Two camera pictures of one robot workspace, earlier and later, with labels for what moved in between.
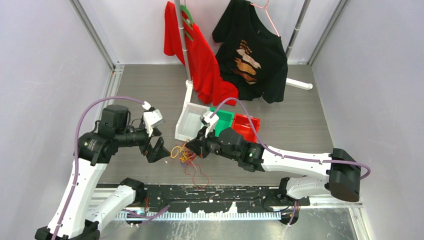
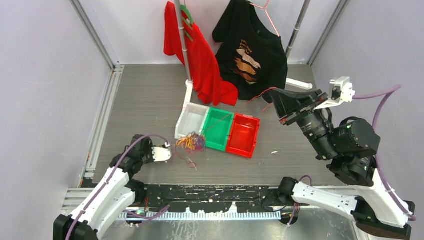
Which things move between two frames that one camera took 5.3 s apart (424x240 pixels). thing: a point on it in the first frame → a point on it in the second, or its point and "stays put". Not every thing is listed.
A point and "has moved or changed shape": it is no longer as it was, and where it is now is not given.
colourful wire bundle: (185, 155) has moved or changed shape
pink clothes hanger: (264, 7) stays put
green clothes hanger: (184, 8) stays put
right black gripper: (199, 145) → (287, 101)
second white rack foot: (299, 84) stays put
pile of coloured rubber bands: (194, 171) → (193, 165)
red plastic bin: (241, 124) stays put
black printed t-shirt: (250, 57) stays put
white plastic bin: (189, 123) stays put
